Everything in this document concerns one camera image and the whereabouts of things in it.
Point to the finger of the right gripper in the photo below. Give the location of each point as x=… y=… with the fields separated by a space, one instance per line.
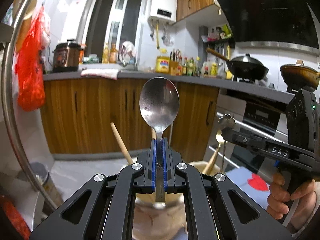
x=234 y=135
x=258 y=147

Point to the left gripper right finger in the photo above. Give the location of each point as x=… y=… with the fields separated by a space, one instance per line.
x=215 y=207

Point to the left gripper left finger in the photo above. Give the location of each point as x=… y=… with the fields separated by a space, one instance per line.
x=103 y=207

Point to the gold fork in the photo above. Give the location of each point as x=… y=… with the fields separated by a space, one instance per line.
x=208 y=168

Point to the large steel spoon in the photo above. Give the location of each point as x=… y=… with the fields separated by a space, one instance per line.
x=159 y=104

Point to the wooden kitchen cabinets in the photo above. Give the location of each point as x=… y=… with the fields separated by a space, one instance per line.
x=79 y=114

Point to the person right hand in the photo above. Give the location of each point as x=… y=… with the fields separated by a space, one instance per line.
x=307 y=194

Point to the built-in oven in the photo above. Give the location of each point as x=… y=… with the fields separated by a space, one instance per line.
x=260 y=117

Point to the blue cartoon cloth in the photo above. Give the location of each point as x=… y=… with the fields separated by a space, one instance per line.
x=256 y=186

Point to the cream ceramic utensil holder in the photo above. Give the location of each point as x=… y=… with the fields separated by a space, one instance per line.
x=153 y=220

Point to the black wok with lid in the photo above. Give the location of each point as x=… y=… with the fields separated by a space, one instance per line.
x=244 y=67

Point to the trash bin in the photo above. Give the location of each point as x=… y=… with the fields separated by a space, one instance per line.
x=43 y=176

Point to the brown wok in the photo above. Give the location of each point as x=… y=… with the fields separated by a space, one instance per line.
x=298 y=76

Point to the red plastic bag lower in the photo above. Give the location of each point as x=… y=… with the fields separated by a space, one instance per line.
x=14 y=217

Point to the knife block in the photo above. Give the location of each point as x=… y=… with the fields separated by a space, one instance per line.
x=175 y=64

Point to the yellow oil jug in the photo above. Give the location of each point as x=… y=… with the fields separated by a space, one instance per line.
x=162 y=64

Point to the black range hood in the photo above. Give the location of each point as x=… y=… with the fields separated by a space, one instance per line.
x=283 y=21

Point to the white towel on counter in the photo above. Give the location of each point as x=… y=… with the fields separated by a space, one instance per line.
x=105 y=73

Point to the cooking oil bottle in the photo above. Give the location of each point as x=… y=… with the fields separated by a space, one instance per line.
x=105 y=54
x=113 y=54

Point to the white water heater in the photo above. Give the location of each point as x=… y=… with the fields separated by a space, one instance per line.
x=163 y=11

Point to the electric pressure cooker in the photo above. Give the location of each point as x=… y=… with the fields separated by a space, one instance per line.
x=66 y=56

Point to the red plastic bag hanging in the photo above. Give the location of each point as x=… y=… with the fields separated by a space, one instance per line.
x=33 y=39

